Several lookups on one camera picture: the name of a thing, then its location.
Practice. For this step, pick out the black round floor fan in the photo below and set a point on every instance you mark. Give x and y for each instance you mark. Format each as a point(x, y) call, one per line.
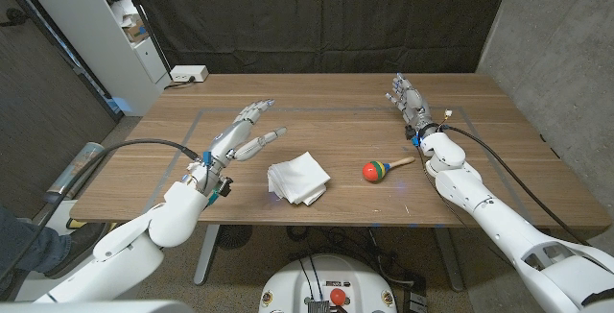
point(233, 236)

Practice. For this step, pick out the dark person shoe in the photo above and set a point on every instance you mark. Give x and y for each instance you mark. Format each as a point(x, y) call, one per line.
point(81, 246)

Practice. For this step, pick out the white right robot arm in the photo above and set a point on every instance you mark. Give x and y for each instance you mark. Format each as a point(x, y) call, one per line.
point(499, 222)

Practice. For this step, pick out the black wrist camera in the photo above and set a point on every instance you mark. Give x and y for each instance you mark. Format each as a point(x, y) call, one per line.
point(410, 134)
point(224, 186)

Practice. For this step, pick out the person leg in jeans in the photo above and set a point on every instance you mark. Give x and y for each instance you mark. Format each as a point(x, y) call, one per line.
point(29, 250)

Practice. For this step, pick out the brown cardboard box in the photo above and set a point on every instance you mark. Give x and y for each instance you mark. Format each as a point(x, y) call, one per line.
point(136, 30)

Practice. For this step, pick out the white crumpled papers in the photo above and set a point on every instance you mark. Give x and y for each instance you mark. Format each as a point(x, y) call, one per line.
point(122, 10)

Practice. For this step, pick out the black fabric backdrop curtain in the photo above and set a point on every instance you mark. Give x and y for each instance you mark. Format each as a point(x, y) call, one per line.
point(312, 15)

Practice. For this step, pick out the white napkin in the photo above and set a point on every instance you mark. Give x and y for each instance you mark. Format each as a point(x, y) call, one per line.
point(299, 178)

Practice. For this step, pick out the white power strip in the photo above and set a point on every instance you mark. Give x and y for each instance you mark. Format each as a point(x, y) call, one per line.
point(188, 73)

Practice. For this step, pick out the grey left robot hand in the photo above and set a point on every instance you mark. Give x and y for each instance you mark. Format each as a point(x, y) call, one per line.
point(228, 140)

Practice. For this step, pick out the white shelf cabinet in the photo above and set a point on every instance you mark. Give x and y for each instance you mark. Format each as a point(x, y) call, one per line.
point(96, 49)

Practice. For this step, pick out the black power brick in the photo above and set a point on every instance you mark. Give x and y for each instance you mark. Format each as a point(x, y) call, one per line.
point(416, 298)

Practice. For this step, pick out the red emergency stop button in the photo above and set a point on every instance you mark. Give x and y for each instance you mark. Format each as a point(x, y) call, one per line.
point(337, 296)

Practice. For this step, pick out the grey metal table leg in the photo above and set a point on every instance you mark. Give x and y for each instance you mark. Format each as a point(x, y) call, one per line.
point(206, 255)
point(451, 265)

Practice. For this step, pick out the colourful striped wooden maraca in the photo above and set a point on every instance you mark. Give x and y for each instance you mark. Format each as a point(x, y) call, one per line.
point(374, 171)

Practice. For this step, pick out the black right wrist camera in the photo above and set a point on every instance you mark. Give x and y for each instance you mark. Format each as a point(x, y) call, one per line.
point(410, 134)

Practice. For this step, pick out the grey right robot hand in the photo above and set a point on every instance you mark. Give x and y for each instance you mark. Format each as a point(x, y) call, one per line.
point(413, 104)

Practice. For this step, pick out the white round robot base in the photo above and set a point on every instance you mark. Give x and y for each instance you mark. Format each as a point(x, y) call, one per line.
point(288, 284)

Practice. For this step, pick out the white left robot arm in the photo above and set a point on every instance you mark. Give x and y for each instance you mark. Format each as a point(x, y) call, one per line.
point(144, 246)

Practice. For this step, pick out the white robot torso edge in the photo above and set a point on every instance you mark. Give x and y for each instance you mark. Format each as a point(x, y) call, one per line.
point(96, 307)

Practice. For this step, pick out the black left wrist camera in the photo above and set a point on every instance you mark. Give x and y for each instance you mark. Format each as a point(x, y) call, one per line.
point(224, 186)

